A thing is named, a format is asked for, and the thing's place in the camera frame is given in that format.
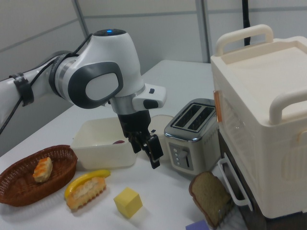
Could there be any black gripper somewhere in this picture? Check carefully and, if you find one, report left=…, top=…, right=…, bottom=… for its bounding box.
left=117, top=110, right=165, bottom=170

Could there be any long toasted bread roll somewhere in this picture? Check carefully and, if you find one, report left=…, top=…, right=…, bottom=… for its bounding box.
left=66, top=176, right=107, bottom=211

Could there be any brown bread slice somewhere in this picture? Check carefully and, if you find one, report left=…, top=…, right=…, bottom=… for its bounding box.
left=189, top=171, right=232, bottom=228

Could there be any short toasted bread roll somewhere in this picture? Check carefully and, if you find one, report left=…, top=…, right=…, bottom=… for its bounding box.
left=33, top=157, right=53, bottom=184

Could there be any brown wicker basket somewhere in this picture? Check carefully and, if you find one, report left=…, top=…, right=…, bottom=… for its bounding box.
left=0, top=144, right=79, bottom=207

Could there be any white open plastic box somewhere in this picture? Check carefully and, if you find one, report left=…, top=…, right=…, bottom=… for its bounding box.
left=70, top=116, right=138, bottom=171

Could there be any silver two-slot toaster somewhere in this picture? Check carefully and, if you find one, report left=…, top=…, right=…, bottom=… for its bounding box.
left=164, top=98, right=220, bottom=177

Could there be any yellow cube block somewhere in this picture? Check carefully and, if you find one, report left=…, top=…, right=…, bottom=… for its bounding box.
left=113, top=187, right=143, bottom=219

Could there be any yellow banana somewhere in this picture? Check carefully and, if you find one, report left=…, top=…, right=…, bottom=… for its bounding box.
left=64, top=169, right=111, bottom=199

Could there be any purple cube block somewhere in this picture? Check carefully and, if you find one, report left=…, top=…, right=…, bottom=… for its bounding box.
left=185, top=219, right=211, bottom=230

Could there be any black pole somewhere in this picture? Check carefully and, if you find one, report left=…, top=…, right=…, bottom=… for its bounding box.
left=240, top=0, right=252, bottom=46

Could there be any black cable strap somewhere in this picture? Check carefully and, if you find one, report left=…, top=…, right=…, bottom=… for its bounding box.
left=12, top=72, right=35, bottom=106

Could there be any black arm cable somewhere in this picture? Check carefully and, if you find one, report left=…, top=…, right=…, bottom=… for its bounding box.
left=0, top=35, right=93, bottom=135

